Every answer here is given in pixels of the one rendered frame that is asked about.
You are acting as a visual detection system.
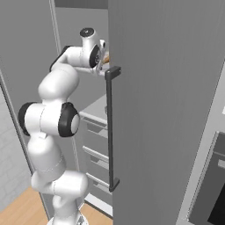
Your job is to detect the black oven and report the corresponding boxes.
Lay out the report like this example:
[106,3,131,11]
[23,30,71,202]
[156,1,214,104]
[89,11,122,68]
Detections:
[187,131,225,225]

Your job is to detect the dark grey door handle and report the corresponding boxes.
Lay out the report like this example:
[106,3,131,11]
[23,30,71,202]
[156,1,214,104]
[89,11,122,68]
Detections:
[104,66,122,193]

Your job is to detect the white freezer rack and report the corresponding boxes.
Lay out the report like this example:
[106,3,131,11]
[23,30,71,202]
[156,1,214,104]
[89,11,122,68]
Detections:
[71,66,110,77]

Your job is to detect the grey freezer drawer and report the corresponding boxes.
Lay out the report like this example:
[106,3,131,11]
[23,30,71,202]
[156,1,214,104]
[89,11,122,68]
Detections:
[82,145,110,180]
[79,112,110,153]
[85,171,113,195]

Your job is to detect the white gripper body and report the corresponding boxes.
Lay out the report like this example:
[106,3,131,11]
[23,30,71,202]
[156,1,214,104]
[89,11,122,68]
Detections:
[93,39,107,75]

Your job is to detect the grey oven cabinet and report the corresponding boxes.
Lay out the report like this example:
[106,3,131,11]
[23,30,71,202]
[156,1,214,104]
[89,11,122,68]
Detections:
[175,60,225,225]

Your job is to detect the orange food item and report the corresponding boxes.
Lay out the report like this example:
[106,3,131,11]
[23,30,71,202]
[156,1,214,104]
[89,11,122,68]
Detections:
[101,52,111,64]

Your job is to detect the grey open side door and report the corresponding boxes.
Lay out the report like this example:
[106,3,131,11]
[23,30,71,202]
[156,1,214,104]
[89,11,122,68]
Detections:
[0,0,62,219]

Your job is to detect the grey freezer door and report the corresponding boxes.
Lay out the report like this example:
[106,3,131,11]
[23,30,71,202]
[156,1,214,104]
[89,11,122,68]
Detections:
[107,0,225,225]

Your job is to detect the grey freezer cabinet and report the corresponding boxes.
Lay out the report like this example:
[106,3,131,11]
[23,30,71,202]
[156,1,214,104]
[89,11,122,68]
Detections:
[48,0,114,218]

